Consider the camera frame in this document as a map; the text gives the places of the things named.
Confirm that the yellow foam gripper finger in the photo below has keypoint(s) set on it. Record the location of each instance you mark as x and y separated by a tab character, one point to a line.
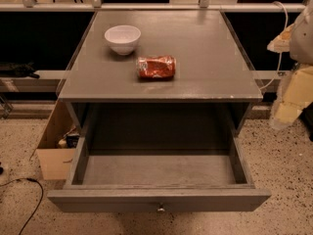
295	93

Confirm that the grey top drawer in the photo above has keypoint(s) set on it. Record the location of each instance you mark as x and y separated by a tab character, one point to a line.
159	158

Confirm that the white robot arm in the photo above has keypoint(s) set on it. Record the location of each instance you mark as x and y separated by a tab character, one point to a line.
297	39

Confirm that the grey drawer cabinet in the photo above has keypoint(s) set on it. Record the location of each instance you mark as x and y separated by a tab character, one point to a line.
210	68

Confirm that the crushed orange soda can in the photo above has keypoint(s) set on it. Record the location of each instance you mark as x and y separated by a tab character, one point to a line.
156	67

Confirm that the white ceramic bowl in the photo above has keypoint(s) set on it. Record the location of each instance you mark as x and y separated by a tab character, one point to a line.
123	39

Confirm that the items inside cardboard box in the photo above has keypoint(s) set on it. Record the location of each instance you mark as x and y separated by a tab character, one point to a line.
69	140

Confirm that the cardboard box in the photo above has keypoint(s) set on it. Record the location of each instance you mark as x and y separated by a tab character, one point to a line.
54	155

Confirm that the black object on shelf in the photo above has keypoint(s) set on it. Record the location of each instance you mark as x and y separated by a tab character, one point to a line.
17	70

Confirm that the metal frame rail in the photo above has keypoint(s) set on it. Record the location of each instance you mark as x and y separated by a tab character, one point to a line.
91	6

